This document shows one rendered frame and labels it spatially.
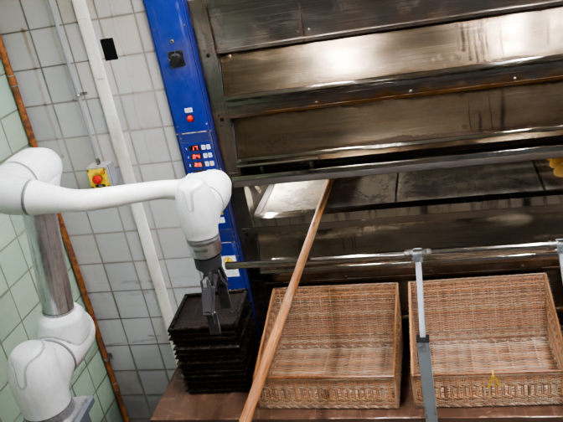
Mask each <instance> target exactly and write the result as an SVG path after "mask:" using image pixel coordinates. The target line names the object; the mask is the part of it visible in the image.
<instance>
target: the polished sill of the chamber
mask: <svg viewBox="0 0 563 422"><path fill-rule="evenodd" d="M561 203H563V188H559V189H548V190H538V191H528V192H517V193H498V194H488V195H478V196H467V197H457V198H438V199H427V200H416V201H406V202H396V203H377V204H366V205H356V206H346V207H336V208H325V209H324V210H323V215H322V217H321V220H320V223H323V222H334V221H345V220H356V219H377V218H389V217H399V216H410V215H421V214H442V213H453V212H464V211H475V210H485V209H496V208H517V207H529V206H540V205H551V204H561ZM316 210H317V209H306V210H295V211H285V212H275V213H264V214H254V215H253V217H252V219H251V222H252V226H253V228H259V227H270V226H281V225H292V224H311V223H312V220H313V217H314V214H315V212H316Z"/></svg>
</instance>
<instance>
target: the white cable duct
mask: <svg viewBox="0 0 563 422"><path fill-rule="evenodd" d="M72 3H73V6H74V9H75V14H76V17H77V20H78V24H79V26H80V31H81V35H82V38H83V40H84V44H85V49H86V52H87V55H88V58H89V61H90V67H91V69H92V73H93V75H94V79H95V82H96V87H97V90H98V93H99V97H100V99H101V104H102V108H103V111H104V113H105V117H106V122H107V125H108V128H109V131H110V134H111V139H112V142H113V146H114V148H115V152H116V157H117V160H118V163H119V166H120V169H121V175H122V177H123V181H124V183H125V185H127V184H133V183H137V182H136V179H135V176H134V172H133V170H132V164H131V161H130V157H129V155H128V151H127V146H126V143H125V140H124V136H123V134H122V130H121V125H120V122H119V119H118V115H117V113H116V107H115V104H114V100H113V98H112V94H111V89H110V86H109V83H108V79H107V77H106V72H105V68H104V65H103V62H102V58H101V53H100V50H99V47H98V43H97V41H96V36H95V32H94V29H93V26H92V22H91V20H90V15H89V11H88V7H87V5H86V1H85V0H72ZM131 207H132V212H133V215H134V219H135V221H136V225H137V230H138V233H139V236H140V239H141V242H142V247H143V250H144V254H145V256H146V259H147V264H148V268H149V270H150V274H151V277H152V282H153V285H154V288H155V291H156V294H157V298H158V303H159V306H160V309H161V312H162V315H163V320H164V323H165V326H166V329H167V331H168V328H169V326H170V324H171V322H172V320H173V311H172V307H171V304H170V301H169V298H168V293H167V290H166V286H165V283H164V280H163V275H162V272H161V269H160V265H159V262H158V257H157V254H156V250H155V248H154V244H153V241H152V236H151V233H150V229H149V227H148V223H147V218H146V214H145V212H144V208H143V205H142V203H133V204H131Z"/></svg>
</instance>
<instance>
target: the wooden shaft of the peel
mask: <svg viewBox="0 0 563 422"><path fill-rule="evenodd" d="M333 181H334V178H332V179H328V180H327V182H326V185H325V187H324V190H323V193H322V196H321V198H320V201H319V203H318V207H317V210H316V212H315V214H314V217H313V220H312V223H311V226H310V229H309V230H308V233H307V237H306V239H305V242H304V245H303V247H302V251H301V254H300V255H299V258H298V261H297V264H296V267H295V270H294V271H293V274H292V278H291V280H290V283H289V286H288V288H287V292H286V295H285V297H284V299H283V302H282V304H281V308H280V311H279V313H278V315H277V318H276V322H275V324H274V327H273V329H272V332H271V335H270V338H269V341H268V343H267V345H266V349H265V351H264V354H263V357H262V359H261V363H260V366H259V368H258V370H257V373H256V376H255V379H254V382H253V384H252V386H251V391H250V392H249V395H248V398H247V400H246V402H245V407H244V409H243V411H242V414H241V417H240V420H239V422H251V421H252V418H253V415H254V413H255V410H256V406H257V404H258V401H259V398H260V396H261V391H262V389H263V386H264V383H265V381H266V377H267V374H268V372H269V369H270V366H271V362H272V359H273V357H274V354H275V351H276V347H277V345H278V343H279V340H280V337H281V334H282V330H283V327H284V325H285V322H286V319H287V316H288V313H289V311H290V308H291V305H292V301H293V298H294V296H295V293H296V290H297V286H298V284H299V281H300V279H301V276H302V272H303V269H304V266H305V264H306V261H307V257H308V255H309V252H310V249H311V247H312V242H313V240H314V237H315V234H316V232H317V229H318V226H319V223H320V220H321V217H322V215H323V210H324V208H325V205H326V202H327V200H328V195H329V194H330V191H331V188H332V186H333Z"/></svg>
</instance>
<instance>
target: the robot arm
mask: <svg viewBox="0 0 563 422"><path fill-rule="evenodd" d="M62 172H63V166H62V162H61V159H60V157H59V155H58V154H57V153H56V152H54V151H53V150H51V149H48V148H43V147H30V148H27V149H24V150H22V151H21V152H18V153H17V154H15V155H13V156H12V157H10V158H9V159H8V160H7V161H6V162H5V163H4V164H3V165H1V166H0V214H9V215H22V216H23V223H24V228H25V231H26V235H27V240H28V247H29V251H30V254H31V259H32V263H33V267H34V274H35V278H36V282H37V287H38V290H39V298H40V301H41V306H42V311H41V312H40V313H39V314H38V316H37V332H36V339H33V340H29V341H26V342H23V343H21V344H19V345H18V346H16V347H15V348H14V349H13V351H12V352H11V353H10V355H9V357H8V364H7V376H8V383H9V386H10V389H11V391H12V394H13V397H14V399H15V402H16V404H17V406H18V408H19V410H20V411H21V413H22V415H23V419H24V422H75V420H76V418H77V416H78V415H79V413H80V411H81V409H82V408H83V406H84V405H85V404H86V403H87V402H88V398H87V397H86V396H84V395H82V396H79V397H72V396H71V394H70V390H69V386H70V384H71V380H72V377H73V373H74V371H75V370H76V369H77V368H78V367H79V366H80V364H81V363H82V361H83V360H84V358H85V356H86V355H87V353H88V352H89V351H90V348H91V346H92V344H93V342H94V340H95V335H96V327H95V323H94V321H93V319H92V318H91V316H90V315H89V314H88V313H87V312H86V311H84V309H83V307H82V306H80V305H79V304H77V303H75V302H74V300H73V296H72V291H71V286H70V278H69V274H68V269H67V264H66V260H65V252H64V247H63V243H62V238H61V233H60V229H59V220H58V216H57V214H60V213H79V212H89V211H96V210H101V209H106V208H115V207H119V206H124V205H128V204H133V203H141V202H146V201H151V200H158V199H172V200H176V209H177V214H178V221H179V223H180V226H181V229H182V231H183V232H184V234H185V237H186V242H187V244H188V247H189V254H190V256H191V257H192V258H194V264H195V268H196V270H198V271H201V272H202V273H203V279H202V280H201V281H200V285H201V292H202V304H203V316H204V317H207V321H208V324H209V331H210V335H217V334H221V329H220V323H219V318H218V315H217V311H215V290H216V289H217V291H218V294H219V299H220V305H221V308H222V309H223V308H231V302H230V295H229V291H228V287H227V286H229V285H230V283H229V282H226V281H228V277H227V275H226V274H225V271H224V268H223V266H222V258H221V254H220V251H221V250H222V246H221V242H220V233H219V230H218V224H219V222H220V214H221V212H222V211H223V210H224V209H225V207H226V206H227V204H228V202H229V201H230V197H231V181H230V178H229V177H228V176H227V175H226V174H225V173H224V172H222V171H220V170H208V171H204V172H197V173H189V174H188V175H187V176H186V177H185V178H183V179H179V180H161V181H152V182H145V183H133V184H127V185H120V186H113V187H106V188H92V189H70V188H62V187H61V186H60V181H61V176H62ZM217 286H219V287H217Z"/></svg>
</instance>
